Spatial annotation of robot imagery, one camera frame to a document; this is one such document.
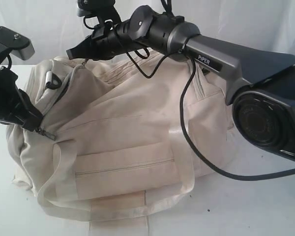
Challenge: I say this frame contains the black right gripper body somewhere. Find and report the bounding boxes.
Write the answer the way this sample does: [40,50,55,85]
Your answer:
[66,21,128,60]

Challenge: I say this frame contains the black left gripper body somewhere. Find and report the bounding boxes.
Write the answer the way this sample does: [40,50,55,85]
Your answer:
[0,56,43,132]

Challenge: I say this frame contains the cream canvas duffel bag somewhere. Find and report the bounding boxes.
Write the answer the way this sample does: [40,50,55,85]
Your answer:
[6,48,236,236]

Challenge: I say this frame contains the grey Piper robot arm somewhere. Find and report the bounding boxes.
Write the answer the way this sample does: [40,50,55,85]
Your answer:
[0,0,295,162]

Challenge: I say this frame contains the metal zipper slider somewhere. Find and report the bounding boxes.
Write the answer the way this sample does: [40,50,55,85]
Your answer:
[35,126,57,141]

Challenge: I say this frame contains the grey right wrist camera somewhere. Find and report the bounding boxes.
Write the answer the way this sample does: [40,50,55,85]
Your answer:
[77,0,121,26]

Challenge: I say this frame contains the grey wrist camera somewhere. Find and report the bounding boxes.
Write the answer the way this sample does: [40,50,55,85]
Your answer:
[0,26,35,60]
[77,0,121,26]

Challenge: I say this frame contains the black plastic strap ring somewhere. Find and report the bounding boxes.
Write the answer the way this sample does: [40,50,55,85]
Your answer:
[48,73,62,90]

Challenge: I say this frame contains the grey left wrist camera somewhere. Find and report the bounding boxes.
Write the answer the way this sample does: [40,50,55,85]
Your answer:
[0,26,35,60]

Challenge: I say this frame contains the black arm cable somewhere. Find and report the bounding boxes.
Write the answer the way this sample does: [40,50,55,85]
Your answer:
[82,0,295,181]

